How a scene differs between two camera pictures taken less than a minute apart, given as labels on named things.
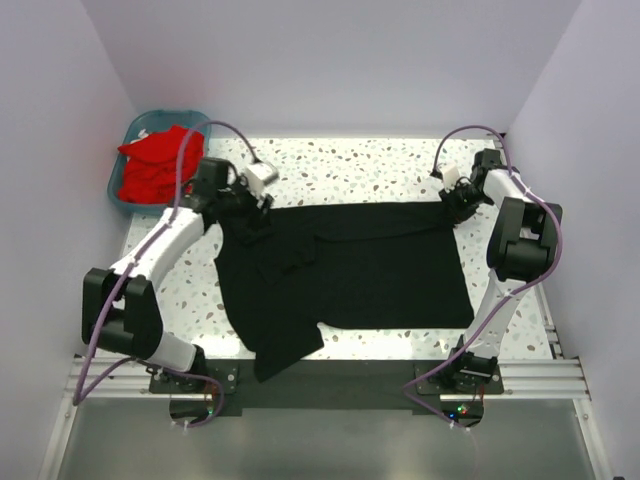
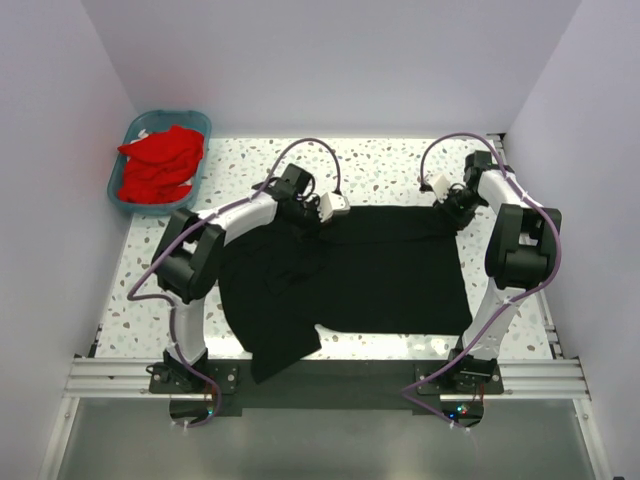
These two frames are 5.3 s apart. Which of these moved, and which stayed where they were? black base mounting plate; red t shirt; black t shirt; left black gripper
Moved: left black gripper
Stayed: black t shirt; black base mounting plate; red t shirt
